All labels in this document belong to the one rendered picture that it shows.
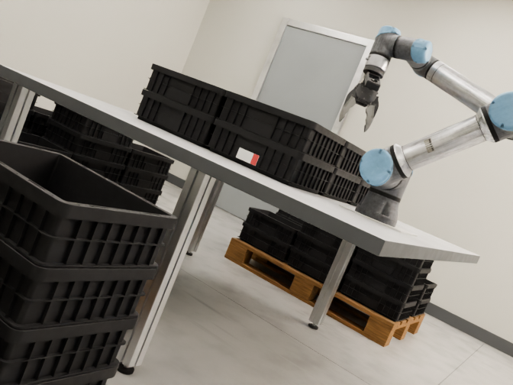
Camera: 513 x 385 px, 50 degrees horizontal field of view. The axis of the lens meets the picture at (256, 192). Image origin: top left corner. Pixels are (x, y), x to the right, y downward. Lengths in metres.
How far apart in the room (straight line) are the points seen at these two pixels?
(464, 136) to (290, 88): 4.04
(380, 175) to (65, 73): 4.15
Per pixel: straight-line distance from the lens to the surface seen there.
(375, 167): 1.78
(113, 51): 5.81
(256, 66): 5.99
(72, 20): 5.46
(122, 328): 1.14
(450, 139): 1.77
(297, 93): 5.63
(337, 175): 2.13
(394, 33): 1.96
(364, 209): 1.92
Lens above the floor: 0.79
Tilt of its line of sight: 5 degrees down
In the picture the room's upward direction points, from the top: 22 degrees clockwise
